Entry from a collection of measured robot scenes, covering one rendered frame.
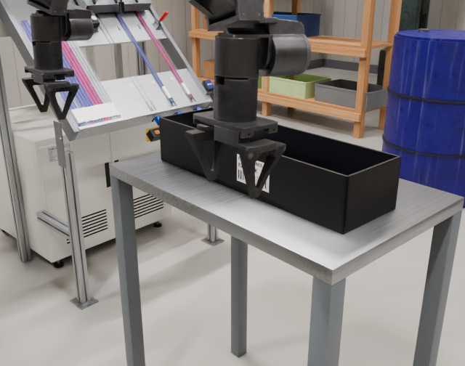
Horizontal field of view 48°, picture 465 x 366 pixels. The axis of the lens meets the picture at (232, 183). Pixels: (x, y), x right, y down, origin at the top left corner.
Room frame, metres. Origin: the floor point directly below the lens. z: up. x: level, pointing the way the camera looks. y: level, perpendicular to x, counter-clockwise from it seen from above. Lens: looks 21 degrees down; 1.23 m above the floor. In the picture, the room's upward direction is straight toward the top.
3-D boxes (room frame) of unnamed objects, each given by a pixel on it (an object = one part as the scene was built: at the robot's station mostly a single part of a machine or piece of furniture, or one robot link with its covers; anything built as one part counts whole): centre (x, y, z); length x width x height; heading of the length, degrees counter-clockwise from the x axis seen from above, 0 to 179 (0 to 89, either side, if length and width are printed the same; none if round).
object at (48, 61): (1.10, 0.38, 1.08); 0.10 x 0.07 x 0.07; 43
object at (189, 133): (0.70, 0.02, 1.01); 0.07 x 0.07 x 0.09; 42
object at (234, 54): (0.69, -0.01, 1.14); 0.07 x 0.06 x 0.07; 121
